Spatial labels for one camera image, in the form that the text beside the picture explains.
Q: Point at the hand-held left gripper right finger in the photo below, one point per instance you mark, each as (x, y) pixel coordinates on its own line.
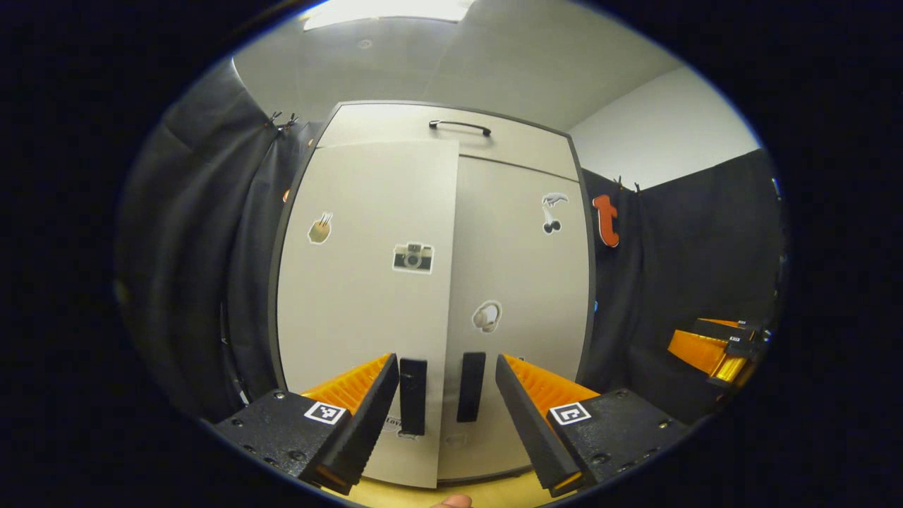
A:
(532, 430)

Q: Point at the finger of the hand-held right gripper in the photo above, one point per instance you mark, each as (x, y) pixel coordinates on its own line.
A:
(705, 353)
(734, 333)

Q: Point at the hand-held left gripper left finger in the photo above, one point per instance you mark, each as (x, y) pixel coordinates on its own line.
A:
(363, 427)

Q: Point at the white cabinet door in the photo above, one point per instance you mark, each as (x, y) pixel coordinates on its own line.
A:
(522, 275)
(353, 303)

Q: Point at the white cabinet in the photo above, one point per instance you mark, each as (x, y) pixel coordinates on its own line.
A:
(272, 282)

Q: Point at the white cabinet drawer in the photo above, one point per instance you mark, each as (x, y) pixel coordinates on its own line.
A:
(395, 123)

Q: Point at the black backdrop cloth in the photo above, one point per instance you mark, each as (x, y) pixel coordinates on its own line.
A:
(183, 247)
(670, 254)

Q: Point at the ceiling light panel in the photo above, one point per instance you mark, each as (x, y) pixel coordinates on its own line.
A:
(384, 10)

